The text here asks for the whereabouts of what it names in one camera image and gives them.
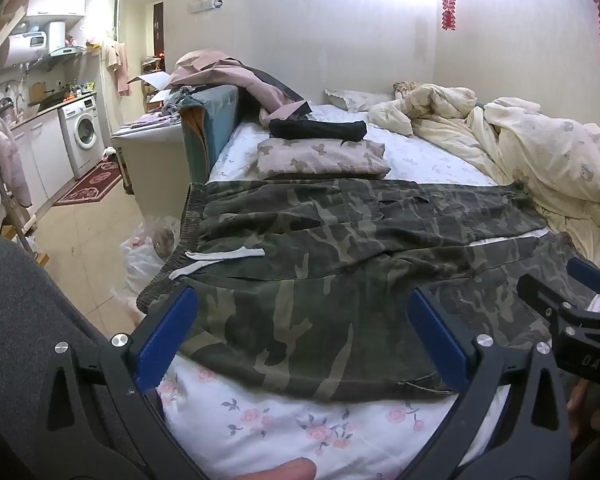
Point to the white wall fixture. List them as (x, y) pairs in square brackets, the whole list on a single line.
[(205, 4)]

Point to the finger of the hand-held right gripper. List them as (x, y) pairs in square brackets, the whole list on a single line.
[(591, 276), (536, 291)]

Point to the person's left hand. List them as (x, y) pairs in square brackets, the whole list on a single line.
[(280, 471)]

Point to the white kitchen counter cabinet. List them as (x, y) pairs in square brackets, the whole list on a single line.
[(40, 160)]

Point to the wooden stand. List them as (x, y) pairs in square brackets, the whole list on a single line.
[(22, 212)]

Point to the person's grey clothing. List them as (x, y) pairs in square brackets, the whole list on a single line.
[(25, 300)]

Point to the white washing machine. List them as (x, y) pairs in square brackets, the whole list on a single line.
[(82, 130)]

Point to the person's right hand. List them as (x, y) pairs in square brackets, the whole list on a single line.
[(577, 405)]

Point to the open cardboard box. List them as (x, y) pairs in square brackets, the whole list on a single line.
[(152, 82)]

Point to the red patterned rug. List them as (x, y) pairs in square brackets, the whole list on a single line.
[(87, 185)]

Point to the white plastic bags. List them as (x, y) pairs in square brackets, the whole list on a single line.
[(140, 260)]

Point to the white wall cabinet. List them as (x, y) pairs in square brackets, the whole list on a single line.
[(55, 6)]

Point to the hanging pink clothes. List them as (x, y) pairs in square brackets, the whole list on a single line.
[(120, 67)]

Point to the white patterned pillow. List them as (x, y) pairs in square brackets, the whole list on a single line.
[(350, 99)]

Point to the camouflage pants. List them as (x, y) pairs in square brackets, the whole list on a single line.
[(305, 310)]

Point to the black folded garment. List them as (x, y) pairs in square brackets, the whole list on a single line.
[(315, 130)]

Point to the dark door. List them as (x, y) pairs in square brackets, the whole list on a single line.
[(158, 30)]

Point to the cream comforter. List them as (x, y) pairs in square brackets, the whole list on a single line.
[(555, 160)]

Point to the pink clothing pile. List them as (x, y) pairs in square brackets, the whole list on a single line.
[(215, 72)]

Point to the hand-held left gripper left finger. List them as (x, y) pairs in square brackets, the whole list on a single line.
[(162, 340)]

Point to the teal garment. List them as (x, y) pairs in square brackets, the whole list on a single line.
[(215, 125)]

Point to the white chest cabinet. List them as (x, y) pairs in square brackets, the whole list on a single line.
[(155, 160)]

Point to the leopard print cloth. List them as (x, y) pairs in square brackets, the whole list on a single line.
[(405, 88)]

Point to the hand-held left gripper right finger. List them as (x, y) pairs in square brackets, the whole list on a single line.
[(440, 342)]

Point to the range hood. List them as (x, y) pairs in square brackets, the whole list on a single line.
[(62, 50)]

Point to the white water heater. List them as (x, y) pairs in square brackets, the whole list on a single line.
[(22, 50)]

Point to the folded pink patterned cloth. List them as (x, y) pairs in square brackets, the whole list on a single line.
[(320, 160)]

